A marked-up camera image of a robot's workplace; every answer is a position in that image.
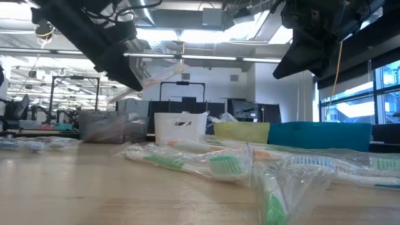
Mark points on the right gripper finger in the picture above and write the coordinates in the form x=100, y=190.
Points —
x=326, y=67
x=300, y=56

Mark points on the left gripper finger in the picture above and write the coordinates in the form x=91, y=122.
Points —
x=118, y=68

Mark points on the orange white toothbrush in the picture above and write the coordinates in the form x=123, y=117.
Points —
x=187, y=146
x=162, y=75

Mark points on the blue white toothbrush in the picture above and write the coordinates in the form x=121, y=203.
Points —
x=312, y=161
x=57, y=144
x=228, y=117
x=34, y=146

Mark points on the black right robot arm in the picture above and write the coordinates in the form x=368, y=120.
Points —
x=365, y=12

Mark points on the grey room divider panel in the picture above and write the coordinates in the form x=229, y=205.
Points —
x=132, y=107

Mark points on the window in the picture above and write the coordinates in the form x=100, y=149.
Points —
x=350, y=109

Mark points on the grey translucent plastic bin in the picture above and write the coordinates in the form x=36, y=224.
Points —
x=106, y=128

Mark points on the blue plastic bin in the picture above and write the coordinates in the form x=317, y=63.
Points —
x=318, y=136

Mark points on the black monitor screen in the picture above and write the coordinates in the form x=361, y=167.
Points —
x=245, y=109

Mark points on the white plastic bin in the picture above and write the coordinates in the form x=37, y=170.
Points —
x=165, y=131

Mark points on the teal plastic box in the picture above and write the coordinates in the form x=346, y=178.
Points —
x=64, y=127

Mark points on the long linear ceiling light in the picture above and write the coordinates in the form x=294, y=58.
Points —
x=206, y=57

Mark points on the pink plastic box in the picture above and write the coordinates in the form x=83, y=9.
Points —
x=46, y=127

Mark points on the yellow plastic bin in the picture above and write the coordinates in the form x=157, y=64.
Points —
x=240, y=132

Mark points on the black office chair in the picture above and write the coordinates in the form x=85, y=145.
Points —
x=18, y=109

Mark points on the black metal gantry frame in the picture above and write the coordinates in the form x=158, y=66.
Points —
x=75, y=77
x=182, y=82

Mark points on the silver ventilation duct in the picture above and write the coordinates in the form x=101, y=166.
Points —
x=147, y=14

